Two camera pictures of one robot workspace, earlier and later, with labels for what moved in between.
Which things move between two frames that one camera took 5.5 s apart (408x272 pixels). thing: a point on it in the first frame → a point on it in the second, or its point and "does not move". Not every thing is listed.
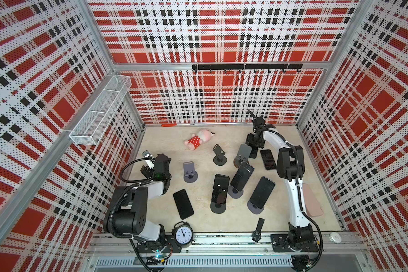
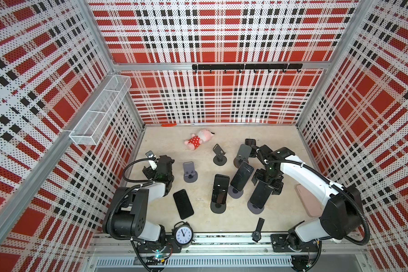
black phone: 262,192 does not move
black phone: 183,204 does not move
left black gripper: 147,172 does not move
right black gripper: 250,139 → 276,186
